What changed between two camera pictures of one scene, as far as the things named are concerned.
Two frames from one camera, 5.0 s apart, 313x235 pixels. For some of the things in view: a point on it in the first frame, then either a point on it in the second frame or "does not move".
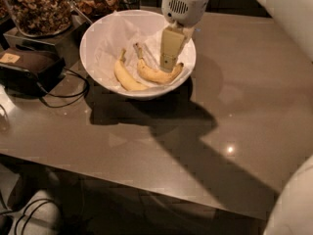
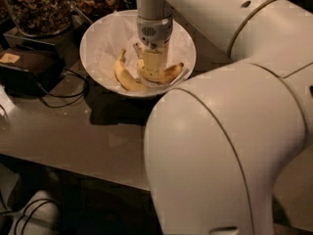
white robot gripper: (185, 8) to (155, 31)
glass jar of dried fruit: (92, 1) does not move
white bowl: (120, 54) does not move
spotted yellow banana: (155, 74) does not move
